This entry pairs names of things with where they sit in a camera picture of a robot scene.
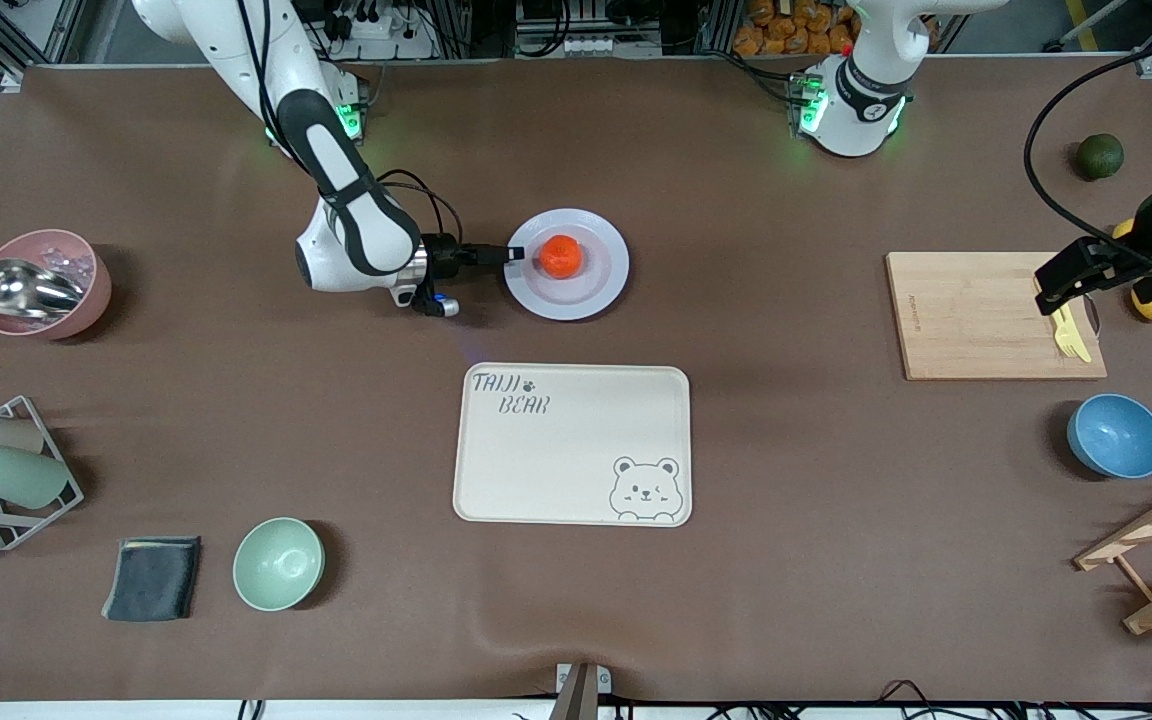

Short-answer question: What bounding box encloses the white power strip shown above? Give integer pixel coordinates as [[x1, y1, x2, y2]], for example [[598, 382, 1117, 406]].
[[331, 5, 437, 59]]

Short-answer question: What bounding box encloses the metal table edge bracket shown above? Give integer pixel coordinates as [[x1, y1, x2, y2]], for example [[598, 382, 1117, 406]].
[[548, 662, 613, 720]]

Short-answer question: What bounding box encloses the mint green cup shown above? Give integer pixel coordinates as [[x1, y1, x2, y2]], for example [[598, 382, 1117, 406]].
[[0, 443, 71, 510]]

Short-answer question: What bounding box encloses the mint green bowl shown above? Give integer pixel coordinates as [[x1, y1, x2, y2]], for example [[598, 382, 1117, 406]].
[[232, 517, 325, 612]]

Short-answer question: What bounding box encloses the dark grey folded cloth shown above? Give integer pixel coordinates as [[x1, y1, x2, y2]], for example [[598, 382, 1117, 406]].
[[101, 536, 203, 623]]

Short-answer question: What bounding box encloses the shiny metal scoop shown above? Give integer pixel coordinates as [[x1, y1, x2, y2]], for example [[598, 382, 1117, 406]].
[[0, 258, 87, 321]]

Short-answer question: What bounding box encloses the wooden cutting board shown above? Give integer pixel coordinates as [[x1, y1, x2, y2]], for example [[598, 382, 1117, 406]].
[[885, 251, 1108, 382]]

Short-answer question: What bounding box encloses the wooden stand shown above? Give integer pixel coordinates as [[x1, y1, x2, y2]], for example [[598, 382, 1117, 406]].
[[1074, 470, 1152, 636]]

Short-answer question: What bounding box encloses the cream bear print tray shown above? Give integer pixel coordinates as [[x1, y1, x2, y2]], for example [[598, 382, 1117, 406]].
[[452, 362, 693, 528]]

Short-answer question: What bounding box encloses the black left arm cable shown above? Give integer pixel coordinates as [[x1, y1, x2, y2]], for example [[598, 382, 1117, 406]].
[[1023, 45, 1152, 263]]

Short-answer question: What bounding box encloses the orange bread rolls pile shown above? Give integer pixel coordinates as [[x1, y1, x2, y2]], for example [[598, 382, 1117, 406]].
[[733, 0, 862, 57]]

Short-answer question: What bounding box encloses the green lime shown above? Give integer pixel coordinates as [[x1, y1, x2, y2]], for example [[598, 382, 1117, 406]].
[[1077, 133, 1126, 182]]

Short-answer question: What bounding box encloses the yellow plastic knife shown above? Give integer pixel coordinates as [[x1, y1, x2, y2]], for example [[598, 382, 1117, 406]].
[[1064, 296, 1093, 364]]

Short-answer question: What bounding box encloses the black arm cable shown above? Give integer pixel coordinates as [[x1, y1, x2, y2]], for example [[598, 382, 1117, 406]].
[[236, 0, 464, 251], [1023, 45, 1152, 263]]

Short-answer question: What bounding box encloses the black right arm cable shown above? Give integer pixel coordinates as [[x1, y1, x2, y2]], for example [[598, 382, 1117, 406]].
[[236, 0, 464, 251]]

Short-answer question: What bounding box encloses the orange mandarin fruit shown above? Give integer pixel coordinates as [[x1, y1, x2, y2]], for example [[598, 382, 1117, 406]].
[[539, 235, 584, 278]]

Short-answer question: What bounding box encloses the pink bowl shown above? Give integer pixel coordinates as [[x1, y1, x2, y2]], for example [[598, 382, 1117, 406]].
[[0, 230, 113, 341]]

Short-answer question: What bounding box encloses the blue bowl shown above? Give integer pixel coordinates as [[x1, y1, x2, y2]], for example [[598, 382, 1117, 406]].
[[1067, 393, 1152, 480]]

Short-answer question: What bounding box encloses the grey wire cup rack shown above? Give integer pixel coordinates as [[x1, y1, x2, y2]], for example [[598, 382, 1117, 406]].
[[0, 395, 85, 552]]

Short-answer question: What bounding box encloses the pale lavender round plate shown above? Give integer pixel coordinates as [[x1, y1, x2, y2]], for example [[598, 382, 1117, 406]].
[[503, 208, 630, 322]]

